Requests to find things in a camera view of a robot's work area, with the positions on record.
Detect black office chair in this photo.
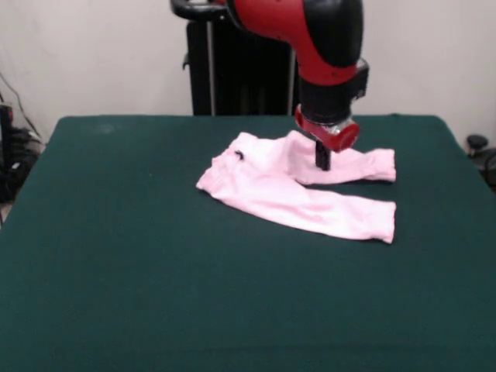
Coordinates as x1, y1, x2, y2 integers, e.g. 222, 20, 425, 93
466, 133, 496, 195

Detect dark green table cloth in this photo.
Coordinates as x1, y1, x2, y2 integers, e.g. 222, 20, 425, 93
0, 113, 496, 372

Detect black robot pedestal with handle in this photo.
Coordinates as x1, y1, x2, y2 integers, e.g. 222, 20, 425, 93
169, 0, 307, 116

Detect pink child's pants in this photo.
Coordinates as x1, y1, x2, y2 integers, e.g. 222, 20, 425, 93
195, 129, 398, 245

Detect black electronics box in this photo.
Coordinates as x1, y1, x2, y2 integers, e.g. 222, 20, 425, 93
0, 103, 15, 174

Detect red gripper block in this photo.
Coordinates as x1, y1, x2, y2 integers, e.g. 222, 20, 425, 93
294, 104, 361, 172

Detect grey wall cable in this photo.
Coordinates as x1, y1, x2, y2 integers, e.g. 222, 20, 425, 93
0, 71, 43, 136

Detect black bag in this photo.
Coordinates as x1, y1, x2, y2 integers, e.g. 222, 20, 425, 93
0, 159, 31, 203

